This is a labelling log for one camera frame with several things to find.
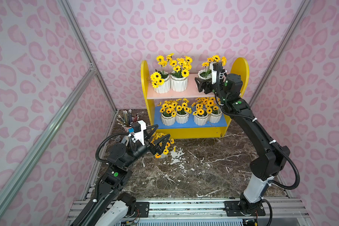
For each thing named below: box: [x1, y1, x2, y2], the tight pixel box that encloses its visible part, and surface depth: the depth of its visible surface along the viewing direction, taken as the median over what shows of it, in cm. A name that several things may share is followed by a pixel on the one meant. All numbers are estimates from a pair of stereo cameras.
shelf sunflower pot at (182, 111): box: [175, 97, 193, 125], surface depth 89 cm
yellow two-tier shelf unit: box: [140, 57, 250, 139], surface depth 75 cm
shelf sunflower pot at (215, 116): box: [205, 96, 223, 124], surface depth 90 cm
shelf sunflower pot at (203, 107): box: [191, 96, 215, 126], surface depth 88 cm
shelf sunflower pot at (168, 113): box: [159, 99, 178, 127], surface depth 85 cm
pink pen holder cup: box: [116, 109, 140, 132], surface depth 100 cm
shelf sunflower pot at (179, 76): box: [169, 56, 193, 92], surface depth 69 cm
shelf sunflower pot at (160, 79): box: [150, 55, 171, 94], surface depth 70 cm
